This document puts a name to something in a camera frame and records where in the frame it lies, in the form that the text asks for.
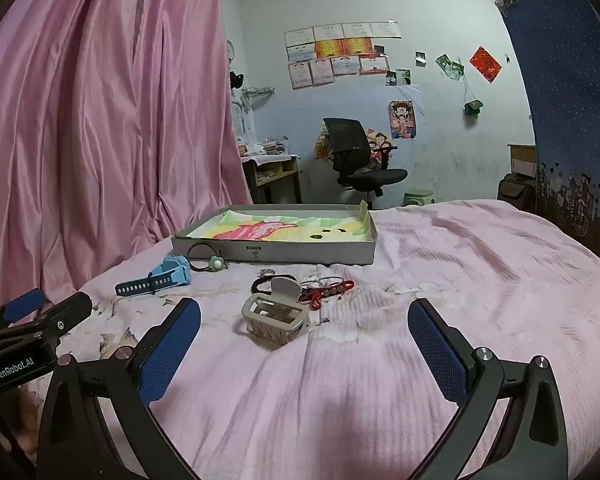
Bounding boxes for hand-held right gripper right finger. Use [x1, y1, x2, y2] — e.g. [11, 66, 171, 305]
[407, 298, 571, 480]

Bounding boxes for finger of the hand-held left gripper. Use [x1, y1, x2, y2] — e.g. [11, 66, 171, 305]
[10, 291, 93, 348]
[0, 288, 45, 333]

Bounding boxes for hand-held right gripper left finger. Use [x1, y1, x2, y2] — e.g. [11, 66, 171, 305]
[36, 297, 202, 480]

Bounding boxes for blue smartwatch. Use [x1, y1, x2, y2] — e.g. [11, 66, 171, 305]
[115, 255, 191, 299]

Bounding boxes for brown hair tie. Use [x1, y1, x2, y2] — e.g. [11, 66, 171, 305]
[187, 242, 229, 274]

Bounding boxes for black cord bracelet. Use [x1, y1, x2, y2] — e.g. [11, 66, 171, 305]
[251, 274, 296, 297]

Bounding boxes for red bead bracelet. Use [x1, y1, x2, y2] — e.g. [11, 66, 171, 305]
[300, 280, 357, 310]

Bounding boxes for shallow cardboard box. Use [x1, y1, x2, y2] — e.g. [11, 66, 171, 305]
[171, 200, 379, 266]

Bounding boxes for person's left hand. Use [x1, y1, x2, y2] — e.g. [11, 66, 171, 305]
[10, 391, 43, 466]

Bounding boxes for pink bed sheet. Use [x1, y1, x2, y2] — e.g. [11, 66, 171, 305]
[0, 199, 600, 480]

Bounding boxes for painted paper sheet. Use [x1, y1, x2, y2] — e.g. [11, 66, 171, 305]
[186, 209, 372, 244]

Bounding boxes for green plastic stool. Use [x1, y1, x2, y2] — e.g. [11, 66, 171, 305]
[402, 188, 436, 207]

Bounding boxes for cardboard boxes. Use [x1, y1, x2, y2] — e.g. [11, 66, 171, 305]
[497, 172, 537, 214]

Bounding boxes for black office chair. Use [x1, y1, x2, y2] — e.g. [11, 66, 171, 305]
[322, 117, 409, 211]

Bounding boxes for wooden desk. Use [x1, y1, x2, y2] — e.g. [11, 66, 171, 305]
[240, 152, 304, 206]

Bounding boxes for pink satin curtain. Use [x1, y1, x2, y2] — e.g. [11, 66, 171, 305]
[0, 0, 253, 322]

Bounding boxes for wooden cabinet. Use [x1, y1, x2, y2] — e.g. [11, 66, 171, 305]
[507, 143, 538, 179]

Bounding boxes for stack of papers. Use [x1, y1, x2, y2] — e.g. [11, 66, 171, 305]
[249, 136, 287, 157]

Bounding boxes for white hanging clothes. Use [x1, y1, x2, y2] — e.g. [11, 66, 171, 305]
[232, 91, 256, 144]

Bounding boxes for red paper square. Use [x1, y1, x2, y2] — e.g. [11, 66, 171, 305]
[468, 46, 503, 83]

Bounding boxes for blue starry curtain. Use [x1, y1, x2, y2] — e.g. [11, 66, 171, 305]
[495, 0, 600, 277]

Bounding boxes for cartoon wall poster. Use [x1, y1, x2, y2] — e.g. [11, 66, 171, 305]
[389, 100, 419, 141]
[365, 130, 394, 171]

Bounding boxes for orange wall poster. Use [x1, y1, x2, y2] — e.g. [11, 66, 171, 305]
[313, 129, 336, 162]

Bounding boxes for green wall photo cluster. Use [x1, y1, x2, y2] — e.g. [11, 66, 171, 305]
[435, 53, 465, 81]

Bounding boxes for group of wall certificates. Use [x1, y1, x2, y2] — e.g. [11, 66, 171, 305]
[284, 21, 403, 91]

